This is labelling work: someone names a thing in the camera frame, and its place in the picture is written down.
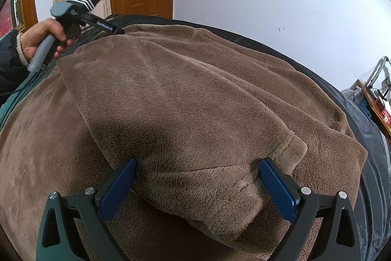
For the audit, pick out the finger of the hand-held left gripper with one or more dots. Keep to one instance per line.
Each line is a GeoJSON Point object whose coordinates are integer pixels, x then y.
{"type": "Point", "coordinates": [119, 31]}

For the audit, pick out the brown fleece garment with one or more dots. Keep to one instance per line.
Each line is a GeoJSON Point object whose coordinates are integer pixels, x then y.
{"type": "Point", "coordinates": [183, 111]}

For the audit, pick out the white plastic bag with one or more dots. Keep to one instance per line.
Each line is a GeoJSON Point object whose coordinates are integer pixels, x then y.
{"type": "Point", "coordinates": [351, 96]}

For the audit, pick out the person's left forearm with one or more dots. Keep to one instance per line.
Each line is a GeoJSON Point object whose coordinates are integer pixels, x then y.
{"type": "Point", "coordinates": [10, 65]}

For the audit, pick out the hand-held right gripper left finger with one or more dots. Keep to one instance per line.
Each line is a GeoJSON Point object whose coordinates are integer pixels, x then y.
{"type": "Point", "coordinates": [117, 190]}

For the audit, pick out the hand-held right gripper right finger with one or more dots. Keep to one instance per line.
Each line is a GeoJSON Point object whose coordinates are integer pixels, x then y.
{"type": "Point", "coordinates": [278, 190]}

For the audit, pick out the wooden window frame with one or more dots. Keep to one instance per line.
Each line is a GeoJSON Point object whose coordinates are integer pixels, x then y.
{"type": "Point", "coordinates": [27, 7]}

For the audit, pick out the black bed cover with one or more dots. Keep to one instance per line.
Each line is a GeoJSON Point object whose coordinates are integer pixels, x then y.
{"type": "Point", "coordinates": [375, 172]}

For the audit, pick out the person's left hand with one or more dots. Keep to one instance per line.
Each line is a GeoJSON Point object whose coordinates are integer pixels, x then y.
{"type": "Point", "coordinates": [39, 34]}

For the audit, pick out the wooden sideboard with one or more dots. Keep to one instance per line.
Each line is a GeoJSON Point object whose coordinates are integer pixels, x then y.
{"type": "Point", "coordinates": [380, 114]}

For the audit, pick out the desk lamp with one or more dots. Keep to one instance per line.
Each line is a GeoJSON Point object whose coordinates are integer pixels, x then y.
{"type": "Point", "coordinates": [378, 74]}

